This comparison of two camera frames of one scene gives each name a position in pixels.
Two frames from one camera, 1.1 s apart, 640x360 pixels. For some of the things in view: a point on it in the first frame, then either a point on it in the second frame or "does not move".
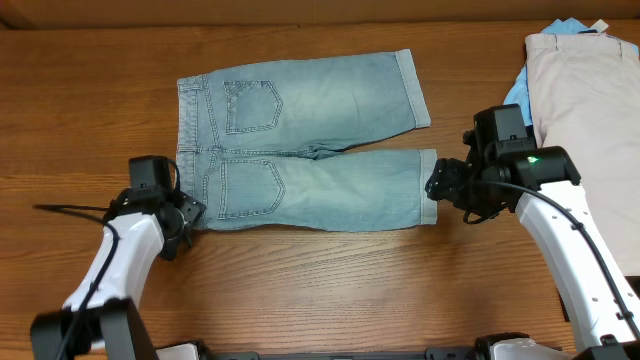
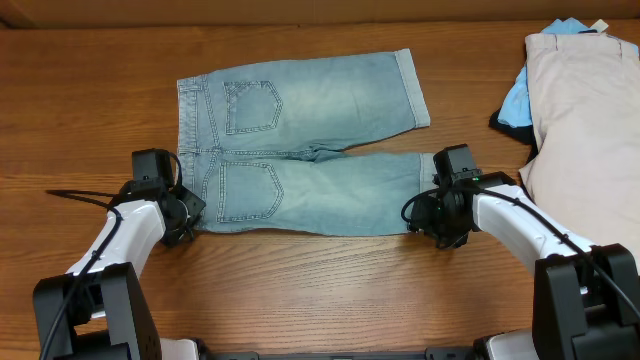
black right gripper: [442, 180] -> [423, 220]
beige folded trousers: [585, 98] does not move
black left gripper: [189, 214] does not move
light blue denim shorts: [261, 148] does not move
